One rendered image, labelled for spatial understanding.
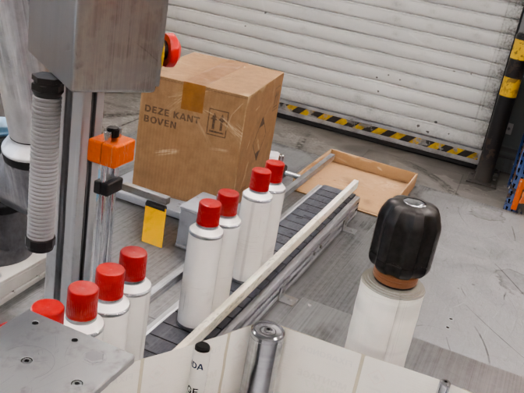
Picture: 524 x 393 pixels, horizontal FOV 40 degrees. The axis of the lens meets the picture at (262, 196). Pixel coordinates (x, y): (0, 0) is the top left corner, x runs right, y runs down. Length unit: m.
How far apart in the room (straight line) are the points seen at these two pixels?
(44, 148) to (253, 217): 0.47
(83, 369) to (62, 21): 0.36
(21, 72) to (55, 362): 0.54
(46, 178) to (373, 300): 0.43
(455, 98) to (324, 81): 0.95
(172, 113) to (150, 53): 0.80
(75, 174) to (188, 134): 0.64
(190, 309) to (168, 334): 0.05
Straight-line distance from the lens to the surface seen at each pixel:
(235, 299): 1.14
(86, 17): 0.74
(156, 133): 1.59
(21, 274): 1.26
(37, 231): 0.87
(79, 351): 0.60
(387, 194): 1.93
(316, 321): 1.19
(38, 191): 0.84
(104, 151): 0.89
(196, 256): 1.05
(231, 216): 1.08
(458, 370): 1.18
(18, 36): 1.02
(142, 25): 0.76
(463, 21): 5.11
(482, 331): 1.41
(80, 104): 0.92
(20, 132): 1.09
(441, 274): 1.58
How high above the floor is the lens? 1.49
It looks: 22 degrees down
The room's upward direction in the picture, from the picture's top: 10 degrees clockwise
